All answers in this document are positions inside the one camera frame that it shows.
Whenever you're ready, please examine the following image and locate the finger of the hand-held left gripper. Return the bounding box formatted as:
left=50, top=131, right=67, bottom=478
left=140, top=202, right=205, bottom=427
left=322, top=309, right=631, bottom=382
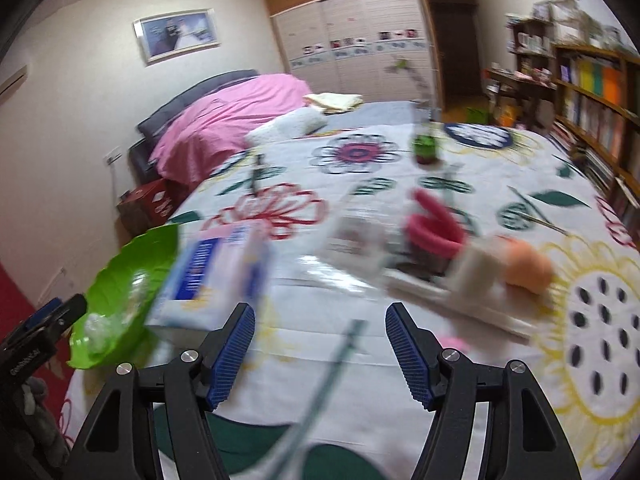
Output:
left=20, top=294, right=88, bottom=338

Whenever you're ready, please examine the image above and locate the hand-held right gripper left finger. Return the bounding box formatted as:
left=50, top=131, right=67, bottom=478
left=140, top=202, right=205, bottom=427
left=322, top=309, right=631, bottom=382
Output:
left=72, top=302, right=257, bottom=480

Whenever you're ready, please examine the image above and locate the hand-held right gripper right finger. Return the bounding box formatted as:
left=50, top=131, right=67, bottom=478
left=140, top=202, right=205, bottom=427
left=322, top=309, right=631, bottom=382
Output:
left=385, top=302, right=583, bottom=480

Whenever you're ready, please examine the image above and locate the clear bag of cotton balls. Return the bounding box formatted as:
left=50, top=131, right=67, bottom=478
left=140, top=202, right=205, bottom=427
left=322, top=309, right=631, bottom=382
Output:
left=82, top=267, right=151, bottom=356

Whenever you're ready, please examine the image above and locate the green leaf-shaped plate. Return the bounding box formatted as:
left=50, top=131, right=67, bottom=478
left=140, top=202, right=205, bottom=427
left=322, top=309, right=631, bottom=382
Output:
left=67, top=223, right=181, bottom=370

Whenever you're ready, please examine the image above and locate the blue and pink tissue pack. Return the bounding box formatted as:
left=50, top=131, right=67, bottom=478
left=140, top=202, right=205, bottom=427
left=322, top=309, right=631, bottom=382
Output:
left=145, top=220, right=272, bottom=333

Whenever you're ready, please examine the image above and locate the white soft block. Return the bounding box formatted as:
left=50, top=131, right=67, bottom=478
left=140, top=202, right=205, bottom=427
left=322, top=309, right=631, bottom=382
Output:
left=450, top=242, right=507, bottom=297

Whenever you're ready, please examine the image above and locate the pink soft clip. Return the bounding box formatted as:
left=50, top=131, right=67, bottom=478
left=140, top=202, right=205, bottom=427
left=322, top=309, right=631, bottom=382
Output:
left=405, top=187, right=468, bottom=261

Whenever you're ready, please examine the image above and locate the peach makeup sponge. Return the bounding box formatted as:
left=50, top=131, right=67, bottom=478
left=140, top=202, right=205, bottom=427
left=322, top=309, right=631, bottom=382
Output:
left=500, top=239, right=556, bottom=293

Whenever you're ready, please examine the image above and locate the white tube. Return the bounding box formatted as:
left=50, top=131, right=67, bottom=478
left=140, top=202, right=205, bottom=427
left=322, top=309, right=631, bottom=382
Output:
left=385, top=272, right=536, bottom=345

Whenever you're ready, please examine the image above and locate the floral tablecloth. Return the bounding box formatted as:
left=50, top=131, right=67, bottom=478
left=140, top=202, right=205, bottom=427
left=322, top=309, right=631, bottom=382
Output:
left=65, top=120, right=640, bottom=480

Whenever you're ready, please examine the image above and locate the clear bag of pink items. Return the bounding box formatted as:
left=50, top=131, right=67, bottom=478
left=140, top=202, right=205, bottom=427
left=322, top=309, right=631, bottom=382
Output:
left=300, top=200, right=401, bottom=301

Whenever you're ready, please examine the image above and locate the red cardboard box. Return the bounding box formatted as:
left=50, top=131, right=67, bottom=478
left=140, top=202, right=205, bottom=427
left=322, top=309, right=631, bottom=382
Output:
left=117, top=179, right=183, bottom=237

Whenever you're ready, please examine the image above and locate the dark grey bed headboard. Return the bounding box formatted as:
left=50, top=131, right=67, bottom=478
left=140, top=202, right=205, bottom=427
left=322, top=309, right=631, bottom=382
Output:
left=129, top=69, right=261, bottom=183

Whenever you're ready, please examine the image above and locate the green potted plant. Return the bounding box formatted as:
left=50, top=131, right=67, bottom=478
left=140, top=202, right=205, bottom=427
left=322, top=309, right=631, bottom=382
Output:
left=385, top=57, right=442, bottom=166

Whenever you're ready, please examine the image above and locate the white pillow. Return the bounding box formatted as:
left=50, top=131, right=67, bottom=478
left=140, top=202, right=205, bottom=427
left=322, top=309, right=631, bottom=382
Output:
left=245, top=107, right=326, bottom=150

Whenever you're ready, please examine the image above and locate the pink blanket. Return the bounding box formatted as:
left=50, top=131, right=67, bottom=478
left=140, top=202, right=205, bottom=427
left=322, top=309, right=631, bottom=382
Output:
left=150, top=73, right=313, bottom=183

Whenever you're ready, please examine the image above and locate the folded yellow blanket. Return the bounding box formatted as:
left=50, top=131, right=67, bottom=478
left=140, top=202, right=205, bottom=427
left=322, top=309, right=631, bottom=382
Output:
left=303, top=92, right=364, bottom=114

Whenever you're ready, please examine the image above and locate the wooden desk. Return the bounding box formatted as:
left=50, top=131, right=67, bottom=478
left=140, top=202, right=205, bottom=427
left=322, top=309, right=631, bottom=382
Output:
left=482, top=67, right=558, bottom=131

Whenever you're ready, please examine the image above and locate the framed wedding photo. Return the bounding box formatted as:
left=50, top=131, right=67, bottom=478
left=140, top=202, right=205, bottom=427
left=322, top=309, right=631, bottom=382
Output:
left=132, top=8, right=222, bottom=65

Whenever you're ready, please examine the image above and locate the dark wooden door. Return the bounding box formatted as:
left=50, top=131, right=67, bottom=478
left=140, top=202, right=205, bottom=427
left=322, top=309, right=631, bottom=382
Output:
left=427, top=0, right=490, bottom=111

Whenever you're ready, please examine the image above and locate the wooden bookshelf with books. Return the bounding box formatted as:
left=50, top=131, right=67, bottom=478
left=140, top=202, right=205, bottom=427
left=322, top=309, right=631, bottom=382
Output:
left=550, top=42, right=640, bottom=248

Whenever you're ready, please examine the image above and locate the white sliding-door wardrobe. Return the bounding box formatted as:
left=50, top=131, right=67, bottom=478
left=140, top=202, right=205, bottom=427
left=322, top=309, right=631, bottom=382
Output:
left=263, top=0, right=443, bottom=111

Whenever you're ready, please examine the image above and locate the small wooden shelf unit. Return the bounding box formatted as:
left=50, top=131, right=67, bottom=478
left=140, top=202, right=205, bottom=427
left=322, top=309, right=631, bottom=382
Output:
left=505, top=0, right=626, bottom=57

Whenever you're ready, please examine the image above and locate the wall air conditioner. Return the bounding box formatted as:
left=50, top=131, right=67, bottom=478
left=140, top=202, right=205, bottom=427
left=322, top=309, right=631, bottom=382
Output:
left=0, top=65, right=29, bottom=100

